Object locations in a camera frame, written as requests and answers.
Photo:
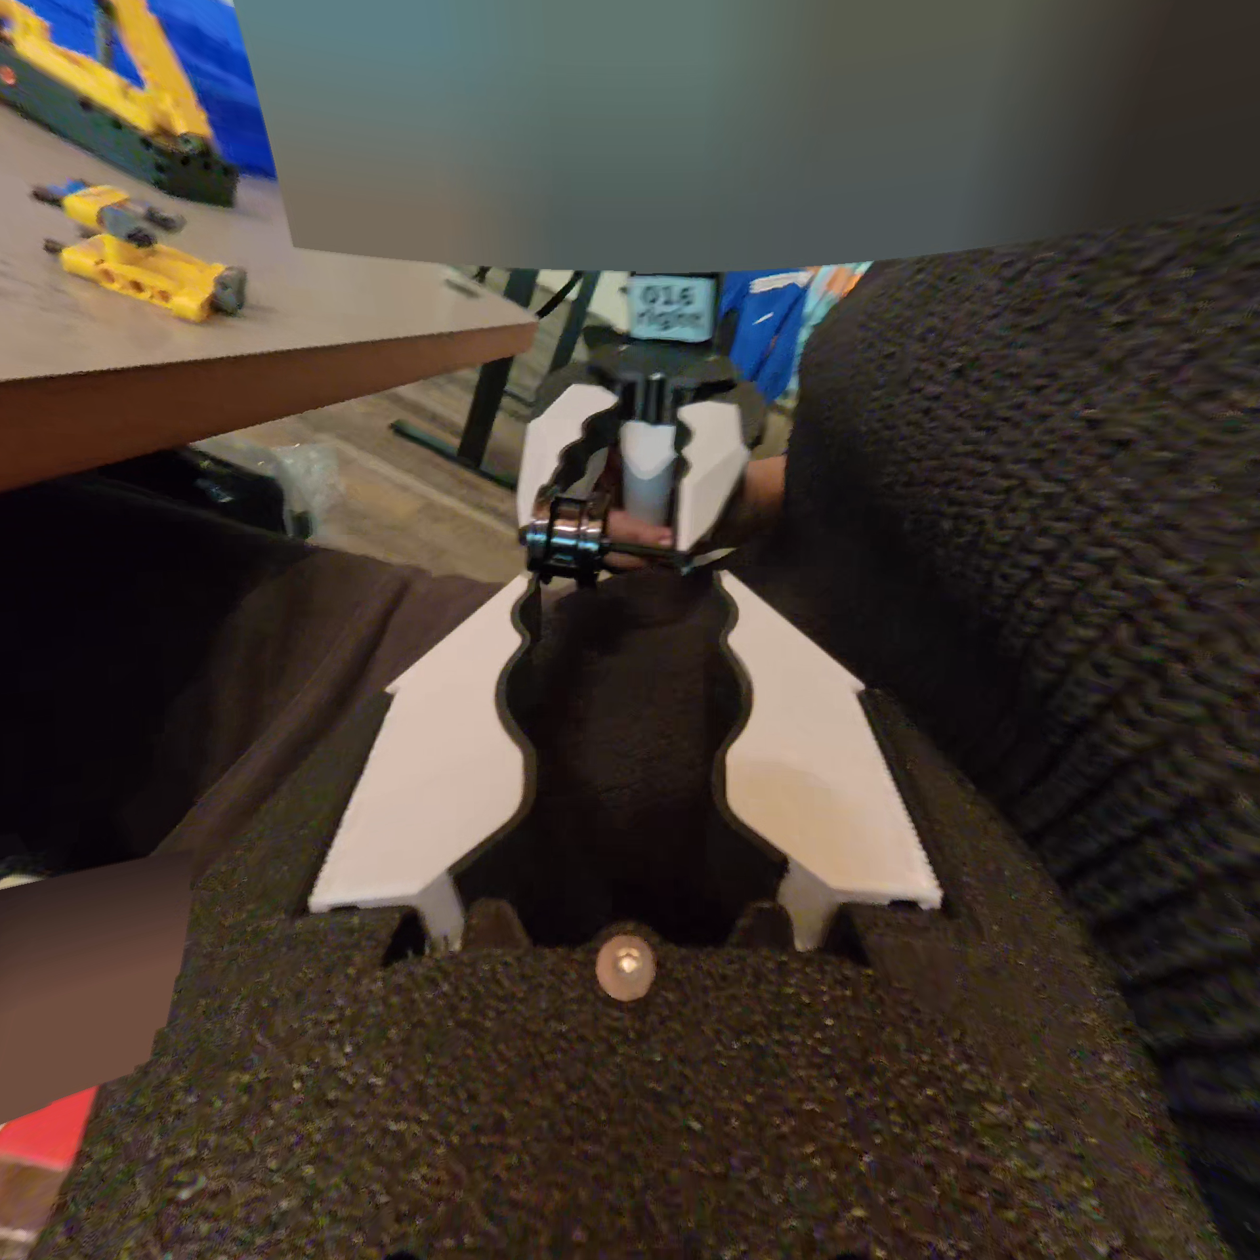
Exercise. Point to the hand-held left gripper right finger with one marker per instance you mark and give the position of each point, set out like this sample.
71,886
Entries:
817,777

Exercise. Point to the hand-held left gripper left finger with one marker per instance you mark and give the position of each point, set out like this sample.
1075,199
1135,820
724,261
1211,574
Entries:
443,768

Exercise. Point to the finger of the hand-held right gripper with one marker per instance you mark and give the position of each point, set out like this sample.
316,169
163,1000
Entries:
542,442
715,462

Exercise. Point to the black toy wheel with axle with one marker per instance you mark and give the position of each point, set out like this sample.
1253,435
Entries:
566,541

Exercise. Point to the person's right forearm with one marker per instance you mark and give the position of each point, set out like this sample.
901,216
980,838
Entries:
935,442

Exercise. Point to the person's right hand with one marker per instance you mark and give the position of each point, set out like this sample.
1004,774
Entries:
640,541

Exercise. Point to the blue orange cloth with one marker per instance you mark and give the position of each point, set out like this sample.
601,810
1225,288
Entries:
769,324

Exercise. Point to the clear plastic bag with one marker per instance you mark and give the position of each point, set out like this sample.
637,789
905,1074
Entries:
286,481

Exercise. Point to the person's black trousers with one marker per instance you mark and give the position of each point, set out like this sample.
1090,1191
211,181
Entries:
197,639

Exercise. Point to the yellow toy beam assembly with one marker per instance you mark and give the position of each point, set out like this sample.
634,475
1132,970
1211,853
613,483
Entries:
148,270

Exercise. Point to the yellow toy vehicle assembly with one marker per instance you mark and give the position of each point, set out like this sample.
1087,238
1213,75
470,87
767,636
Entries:
167,97

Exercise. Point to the small yellow grey toy assembly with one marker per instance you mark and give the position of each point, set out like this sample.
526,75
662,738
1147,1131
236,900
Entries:
94,201

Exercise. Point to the black table leg frame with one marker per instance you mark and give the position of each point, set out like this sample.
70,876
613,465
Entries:
488,393

